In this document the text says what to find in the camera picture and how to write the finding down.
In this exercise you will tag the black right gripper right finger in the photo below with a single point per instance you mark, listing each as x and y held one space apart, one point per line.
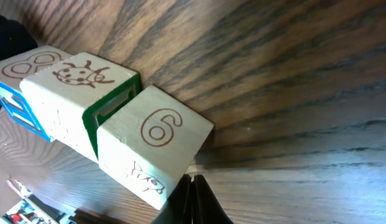
206 209

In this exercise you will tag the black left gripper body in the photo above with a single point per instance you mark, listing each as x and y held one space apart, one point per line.
14 38

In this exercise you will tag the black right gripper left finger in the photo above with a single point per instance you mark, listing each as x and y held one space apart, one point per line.
177 209

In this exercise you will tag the wooden block with fish drawing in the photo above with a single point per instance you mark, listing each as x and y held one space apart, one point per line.
149 143

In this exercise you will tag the wooden block with M outline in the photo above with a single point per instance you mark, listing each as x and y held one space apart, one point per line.
74 97

